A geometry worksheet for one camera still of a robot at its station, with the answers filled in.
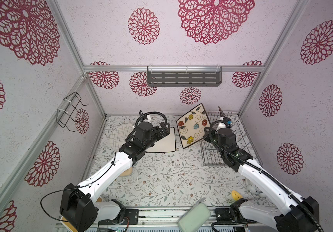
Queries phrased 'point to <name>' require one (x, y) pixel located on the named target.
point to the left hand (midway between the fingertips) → (164, 129)
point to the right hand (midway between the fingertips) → (205, 125)
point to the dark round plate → (221, 112)
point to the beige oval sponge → (128, 172)
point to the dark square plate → (191, 126)
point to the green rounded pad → (195, 219)
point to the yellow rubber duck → (235, 195)
